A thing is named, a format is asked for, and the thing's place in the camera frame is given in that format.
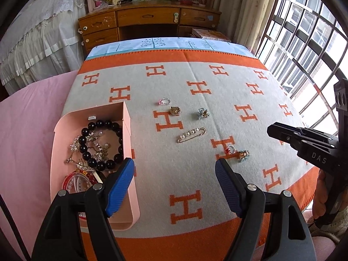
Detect white smart band watch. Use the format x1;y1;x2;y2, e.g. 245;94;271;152
72;171;103;193

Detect pink plastic tray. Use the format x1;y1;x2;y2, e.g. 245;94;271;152
49;101;141;231

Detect blue gold flower ring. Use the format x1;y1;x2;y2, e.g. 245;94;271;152
235;149;251;163

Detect gold leaf hair comb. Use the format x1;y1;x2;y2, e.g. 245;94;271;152
64;131;110;171

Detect black bead bracelet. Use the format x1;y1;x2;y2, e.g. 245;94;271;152
78;119;124;172

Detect silver blue flower brooch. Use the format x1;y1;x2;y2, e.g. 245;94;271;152
198;107;210;120

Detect pearl safety pin brooch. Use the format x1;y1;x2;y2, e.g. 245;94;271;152
176;127;206;143

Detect person right hand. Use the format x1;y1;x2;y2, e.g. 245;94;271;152
312;170;328;220

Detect orange grey H blanket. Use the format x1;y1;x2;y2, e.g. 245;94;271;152
64;50;318;260

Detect pink bed sheet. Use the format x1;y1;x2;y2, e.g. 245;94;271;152
0;71;77;252

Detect stack of books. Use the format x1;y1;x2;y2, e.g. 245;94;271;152
192;28;231;42

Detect beige curtain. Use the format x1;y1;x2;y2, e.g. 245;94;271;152
212;0;275;54

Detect blue patterned sheet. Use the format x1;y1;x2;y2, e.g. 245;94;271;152
86;37;256;60

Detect white lace covered furniture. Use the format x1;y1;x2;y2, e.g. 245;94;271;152
1;0;86;94

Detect wooden desk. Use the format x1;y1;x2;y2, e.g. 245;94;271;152
79;1;221;53

